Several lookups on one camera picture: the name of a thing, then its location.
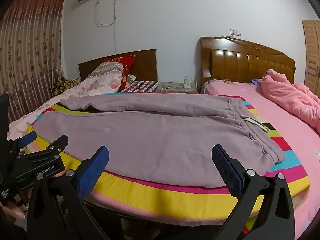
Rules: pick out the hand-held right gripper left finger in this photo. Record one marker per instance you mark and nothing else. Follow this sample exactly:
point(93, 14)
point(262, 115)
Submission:
point(93, 172)

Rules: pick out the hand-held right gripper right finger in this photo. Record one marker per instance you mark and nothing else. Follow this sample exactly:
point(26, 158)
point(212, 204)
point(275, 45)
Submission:
point(227, 170)

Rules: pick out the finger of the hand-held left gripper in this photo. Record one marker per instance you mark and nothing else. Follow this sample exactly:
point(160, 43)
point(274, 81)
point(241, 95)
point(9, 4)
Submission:
point(28, 139)
point(53, 143)

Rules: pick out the lilac knit sweater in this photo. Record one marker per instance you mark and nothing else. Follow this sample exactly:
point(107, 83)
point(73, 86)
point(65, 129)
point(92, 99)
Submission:
point(150, 135)

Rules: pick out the person's left hand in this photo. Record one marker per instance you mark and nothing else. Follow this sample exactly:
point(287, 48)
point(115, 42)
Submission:
point(16, 212)

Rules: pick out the tiger print blanket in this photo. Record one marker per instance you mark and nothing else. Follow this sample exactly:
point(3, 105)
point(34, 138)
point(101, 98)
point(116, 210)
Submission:
point(65, 85)

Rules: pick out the colourful striped blanket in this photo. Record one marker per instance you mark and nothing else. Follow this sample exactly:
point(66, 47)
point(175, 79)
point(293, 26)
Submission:
point(155, 197)

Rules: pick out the pink bed sheet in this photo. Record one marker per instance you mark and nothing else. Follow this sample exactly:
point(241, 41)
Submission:
point(287, 135)

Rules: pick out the pink floral quilt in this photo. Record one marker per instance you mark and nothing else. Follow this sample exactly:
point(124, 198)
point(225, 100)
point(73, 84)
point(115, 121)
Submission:
point(100, 80)

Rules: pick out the floral striped curtain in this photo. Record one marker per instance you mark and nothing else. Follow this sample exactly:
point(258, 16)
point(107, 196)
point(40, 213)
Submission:
point(30, 55)

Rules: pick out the small purple object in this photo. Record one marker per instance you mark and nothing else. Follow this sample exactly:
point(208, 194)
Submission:
point(256, 81)

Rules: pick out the white power strip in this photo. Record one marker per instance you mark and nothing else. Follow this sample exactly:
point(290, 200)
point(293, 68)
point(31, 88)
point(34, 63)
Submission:
point(187, 83)

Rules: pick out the nightstand with floral cover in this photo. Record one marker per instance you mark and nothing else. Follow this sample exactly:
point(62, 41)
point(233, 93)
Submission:
point(175, 89)

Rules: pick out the checkered bed sheet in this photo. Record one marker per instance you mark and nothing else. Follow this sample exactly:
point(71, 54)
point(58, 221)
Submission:
point(142, 86)

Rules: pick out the wooden nightstand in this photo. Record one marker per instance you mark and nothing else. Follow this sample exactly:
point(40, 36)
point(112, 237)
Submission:
point(237, 65)

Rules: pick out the red embroidered pillow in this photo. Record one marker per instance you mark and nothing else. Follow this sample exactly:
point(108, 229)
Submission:
point(128, 65)

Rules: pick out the plain dark wooden headboard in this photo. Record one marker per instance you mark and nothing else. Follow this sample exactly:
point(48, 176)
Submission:
point(147, 65)

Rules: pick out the light wooden wardrobe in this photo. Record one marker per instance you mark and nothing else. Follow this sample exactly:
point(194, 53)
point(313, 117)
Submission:
point(312, 55)

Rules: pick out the white wall socket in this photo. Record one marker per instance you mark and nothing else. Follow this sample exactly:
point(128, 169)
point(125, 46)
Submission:
point(235, 32)

